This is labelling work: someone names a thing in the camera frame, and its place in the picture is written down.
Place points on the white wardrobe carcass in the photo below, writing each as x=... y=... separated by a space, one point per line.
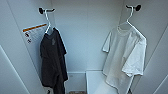
x=83 y=33

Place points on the black t-shirt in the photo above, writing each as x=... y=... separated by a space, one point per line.
x=51 y=60

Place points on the white inner shelf unit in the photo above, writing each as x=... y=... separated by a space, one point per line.
x=95 y=83

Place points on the white t-shirt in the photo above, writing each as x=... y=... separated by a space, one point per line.
x=123 y=56

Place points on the white clothes hanger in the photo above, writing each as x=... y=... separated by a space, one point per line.
x=129 y=16
x=49 y=26

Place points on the orange warning sticker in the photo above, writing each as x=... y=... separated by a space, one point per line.
x=35 y=27

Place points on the black wardrobe hook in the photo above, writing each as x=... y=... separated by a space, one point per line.
x=137 y=7
x=41 y=10

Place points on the dark door hinge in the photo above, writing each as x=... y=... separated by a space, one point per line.
x=48 y=92
x=130 y=91

